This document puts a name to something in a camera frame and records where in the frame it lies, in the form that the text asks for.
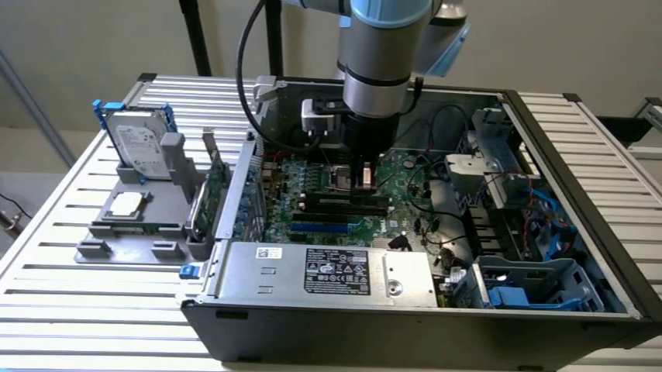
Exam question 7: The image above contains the gray metal frame pole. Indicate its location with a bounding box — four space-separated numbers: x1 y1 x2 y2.
0 49 77 168

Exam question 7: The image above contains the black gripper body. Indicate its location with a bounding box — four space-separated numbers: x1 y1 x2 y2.
343 112 401 157

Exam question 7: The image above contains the thin black wire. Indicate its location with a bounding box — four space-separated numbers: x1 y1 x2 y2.
412 105 472 156

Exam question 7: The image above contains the green graphics card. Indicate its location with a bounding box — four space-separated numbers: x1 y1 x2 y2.
186 125 233 242

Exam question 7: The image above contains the gray wrist camera box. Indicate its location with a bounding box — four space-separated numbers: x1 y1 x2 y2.
301 98 347 150

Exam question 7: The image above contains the hard disk in blue bracket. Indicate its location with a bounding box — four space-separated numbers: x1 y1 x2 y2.
91 99 181 183

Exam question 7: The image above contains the gray parts rack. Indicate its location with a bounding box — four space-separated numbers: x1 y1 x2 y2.
74 133 217 267

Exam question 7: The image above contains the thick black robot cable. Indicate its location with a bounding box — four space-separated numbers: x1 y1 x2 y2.
235 0 317 151

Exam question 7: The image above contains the open black PC case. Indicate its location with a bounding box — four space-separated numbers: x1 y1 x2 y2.
178 75 662 364

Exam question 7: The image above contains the green motherboard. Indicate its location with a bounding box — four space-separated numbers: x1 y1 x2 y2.
235 149 441 249

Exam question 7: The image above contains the blue expansion slot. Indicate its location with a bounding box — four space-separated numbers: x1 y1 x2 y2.
291 222 349 234

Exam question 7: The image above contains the silver metal drive cage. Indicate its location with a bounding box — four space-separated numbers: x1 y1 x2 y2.
444 107 545 210

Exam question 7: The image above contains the gray disk bay blue latch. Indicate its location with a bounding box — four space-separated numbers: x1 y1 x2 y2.
472 254 606 312

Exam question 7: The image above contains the silver power supply unit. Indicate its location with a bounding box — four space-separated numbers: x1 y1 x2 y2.
215 241 442 309

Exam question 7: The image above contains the black floor cable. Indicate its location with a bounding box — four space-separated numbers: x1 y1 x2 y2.
0 193 34 233

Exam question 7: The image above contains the black RAM slot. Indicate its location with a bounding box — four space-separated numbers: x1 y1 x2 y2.
302 202 390 214
295 208 390 220

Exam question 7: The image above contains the blue wire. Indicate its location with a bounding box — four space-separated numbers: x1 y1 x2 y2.
520 184 578 251

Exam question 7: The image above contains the CPU with white cover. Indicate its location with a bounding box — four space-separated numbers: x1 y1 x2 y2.
109 191 146 216

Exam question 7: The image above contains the black stand post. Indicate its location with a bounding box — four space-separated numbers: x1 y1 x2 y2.
262 0 287 77
178 0 214 77

